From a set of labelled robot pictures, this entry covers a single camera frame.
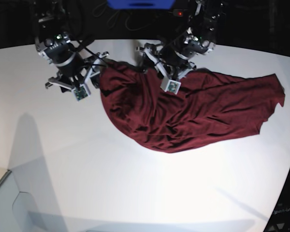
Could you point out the dark red t-shirt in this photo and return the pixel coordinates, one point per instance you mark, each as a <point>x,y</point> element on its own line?
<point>210,107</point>

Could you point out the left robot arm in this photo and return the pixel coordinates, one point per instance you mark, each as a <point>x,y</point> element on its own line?
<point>197,36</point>

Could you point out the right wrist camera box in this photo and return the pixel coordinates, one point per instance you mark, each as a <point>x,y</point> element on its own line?
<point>81,92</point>

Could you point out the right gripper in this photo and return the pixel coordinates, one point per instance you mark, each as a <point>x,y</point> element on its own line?
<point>76,71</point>

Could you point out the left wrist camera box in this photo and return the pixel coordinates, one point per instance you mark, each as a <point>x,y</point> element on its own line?
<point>169,85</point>

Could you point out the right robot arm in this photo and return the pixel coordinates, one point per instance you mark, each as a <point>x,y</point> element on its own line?
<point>53,42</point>

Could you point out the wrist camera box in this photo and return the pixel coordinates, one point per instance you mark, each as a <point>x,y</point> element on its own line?
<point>81,92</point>
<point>169,85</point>

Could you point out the blue box at top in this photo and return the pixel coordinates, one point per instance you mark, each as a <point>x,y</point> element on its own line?
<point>140,4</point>

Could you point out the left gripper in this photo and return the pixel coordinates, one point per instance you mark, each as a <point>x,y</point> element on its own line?
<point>150,59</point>

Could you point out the black power strip red light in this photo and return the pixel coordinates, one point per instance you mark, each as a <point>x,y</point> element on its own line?
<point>180,12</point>

